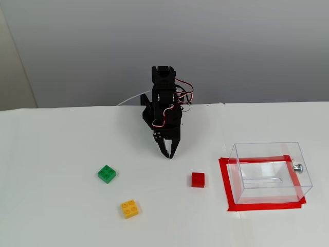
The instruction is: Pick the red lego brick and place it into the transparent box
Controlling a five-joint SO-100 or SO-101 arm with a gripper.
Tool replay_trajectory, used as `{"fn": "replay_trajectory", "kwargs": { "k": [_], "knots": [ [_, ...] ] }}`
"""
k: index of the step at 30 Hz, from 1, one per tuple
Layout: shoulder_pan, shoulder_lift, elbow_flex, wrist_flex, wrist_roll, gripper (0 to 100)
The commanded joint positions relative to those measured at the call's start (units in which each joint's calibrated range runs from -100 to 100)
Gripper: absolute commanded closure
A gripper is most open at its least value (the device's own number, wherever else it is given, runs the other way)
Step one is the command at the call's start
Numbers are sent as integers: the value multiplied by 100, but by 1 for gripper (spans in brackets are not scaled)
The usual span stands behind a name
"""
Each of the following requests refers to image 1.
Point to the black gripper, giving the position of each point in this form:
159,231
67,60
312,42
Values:
171,131

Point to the red lego brick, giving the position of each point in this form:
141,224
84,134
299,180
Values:
198,179

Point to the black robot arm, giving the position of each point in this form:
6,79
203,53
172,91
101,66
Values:
163,82

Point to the green lego brick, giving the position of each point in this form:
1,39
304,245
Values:
106,174

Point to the yellow lego brick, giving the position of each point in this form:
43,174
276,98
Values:
130,209

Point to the transparent plastic box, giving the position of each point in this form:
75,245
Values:
272,187

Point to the silver box lock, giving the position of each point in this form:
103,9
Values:
298,168

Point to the red tape frame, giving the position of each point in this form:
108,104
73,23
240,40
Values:
223,180

